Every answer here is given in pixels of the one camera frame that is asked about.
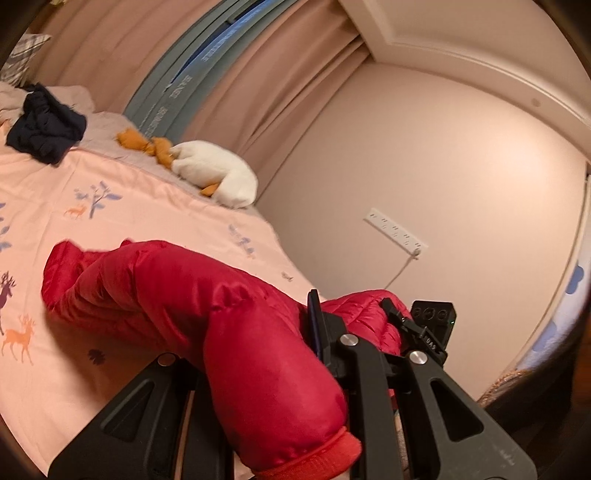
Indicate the blue-grey curtain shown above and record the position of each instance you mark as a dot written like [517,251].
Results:
[184,78]

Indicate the navy blue garment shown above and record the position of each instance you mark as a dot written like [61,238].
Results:
[46,124]

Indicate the white cloth blue cloud print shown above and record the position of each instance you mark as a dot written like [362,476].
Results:
[561,314]

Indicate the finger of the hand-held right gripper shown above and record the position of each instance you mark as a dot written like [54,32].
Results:
[406,330]

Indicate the plaid pillow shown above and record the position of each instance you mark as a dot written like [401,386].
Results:
[23,55]

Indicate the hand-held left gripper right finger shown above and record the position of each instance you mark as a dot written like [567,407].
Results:
[316,323]

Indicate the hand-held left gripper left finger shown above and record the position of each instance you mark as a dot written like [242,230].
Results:
[152,406]

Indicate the white wall power strip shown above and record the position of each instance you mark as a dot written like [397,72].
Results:
[397,231]

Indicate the pink deer print duvet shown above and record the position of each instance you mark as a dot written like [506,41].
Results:
[138,212]

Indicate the red down jacket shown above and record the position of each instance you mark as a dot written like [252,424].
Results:
[231,323]

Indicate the white goose plush toy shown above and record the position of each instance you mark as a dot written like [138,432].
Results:
[217,170]

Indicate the pink curtain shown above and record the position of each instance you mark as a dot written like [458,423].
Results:
[106,41]
[277,92]

